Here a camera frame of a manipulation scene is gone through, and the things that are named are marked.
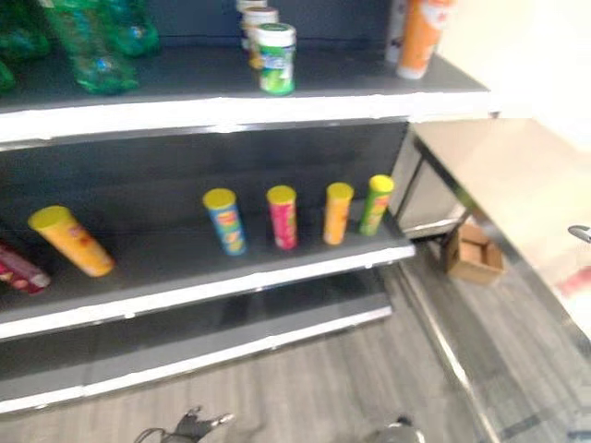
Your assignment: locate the grey shelf board white edge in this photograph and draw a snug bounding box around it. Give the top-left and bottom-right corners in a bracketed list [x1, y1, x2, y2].
[0, 43, 493, 151]
[0, 202, 416, 342]
[0, 269, 393, 414]

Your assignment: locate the beige table with metal frame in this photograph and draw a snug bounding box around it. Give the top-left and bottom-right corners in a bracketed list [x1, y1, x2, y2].
[390, 117, 591, 365]

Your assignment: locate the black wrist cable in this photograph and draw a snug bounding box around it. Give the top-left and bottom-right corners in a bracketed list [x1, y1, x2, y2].
[132, 426, 179, 443]

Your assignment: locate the grey shop shelf unit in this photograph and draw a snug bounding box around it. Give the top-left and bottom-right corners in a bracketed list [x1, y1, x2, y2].
[0, 0, 493, 414]

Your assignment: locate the orange chips can yellow lid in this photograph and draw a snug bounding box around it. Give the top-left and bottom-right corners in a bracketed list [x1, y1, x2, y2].
[321, 182, 356, 246]

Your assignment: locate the blue chips can yellow lid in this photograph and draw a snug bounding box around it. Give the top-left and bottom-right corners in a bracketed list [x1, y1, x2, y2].
[202, 187, 249, 257]

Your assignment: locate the red snack package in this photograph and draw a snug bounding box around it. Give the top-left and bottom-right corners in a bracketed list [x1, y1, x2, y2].
[0, 240, 52, 295]

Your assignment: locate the green plastic drink bottle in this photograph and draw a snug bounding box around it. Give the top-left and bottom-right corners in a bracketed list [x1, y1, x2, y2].
[0, 58, 17, 93]
[0, 0, 51, 64]
[39, 0, 140, 96]
[104, 0, 162, 58]

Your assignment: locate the yellow label jar white lid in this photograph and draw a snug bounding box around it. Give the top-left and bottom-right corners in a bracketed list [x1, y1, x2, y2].
[241, 6, 281, 71]

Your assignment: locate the tall white chips can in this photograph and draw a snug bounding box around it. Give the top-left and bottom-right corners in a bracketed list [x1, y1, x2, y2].
[384, 0, 410, 65]

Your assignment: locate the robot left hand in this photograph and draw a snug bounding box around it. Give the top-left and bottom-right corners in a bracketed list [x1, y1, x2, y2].
[169, 405, 235, 437]

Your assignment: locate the pink chips can yellow lid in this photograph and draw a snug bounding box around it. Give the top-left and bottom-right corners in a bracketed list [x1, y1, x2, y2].
[265, 185, 299, 251]

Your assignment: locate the pink item on table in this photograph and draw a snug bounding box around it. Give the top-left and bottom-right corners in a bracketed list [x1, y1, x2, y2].
[555, 266, 591, 299]

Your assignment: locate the open cardboard box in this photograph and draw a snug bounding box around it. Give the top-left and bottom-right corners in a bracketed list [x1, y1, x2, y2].
[444, 222, 505, 286]

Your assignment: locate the green chips can yellow lid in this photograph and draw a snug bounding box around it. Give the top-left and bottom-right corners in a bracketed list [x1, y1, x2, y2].
[358, 174, 395, 237]

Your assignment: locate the large yellow chips can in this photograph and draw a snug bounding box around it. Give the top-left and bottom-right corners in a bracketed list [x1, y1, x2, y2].
[27, 205, 116, 279]

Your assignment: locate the tall orange chips can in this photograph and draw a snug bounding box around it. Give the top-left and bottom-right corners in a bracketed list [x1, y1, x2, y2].
[395, 0, 457, 80]

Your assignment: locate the green label jar white lid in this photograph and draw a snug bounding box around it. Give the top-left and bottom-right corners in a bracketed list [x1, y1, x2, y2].
[254, 22, 297, 97]

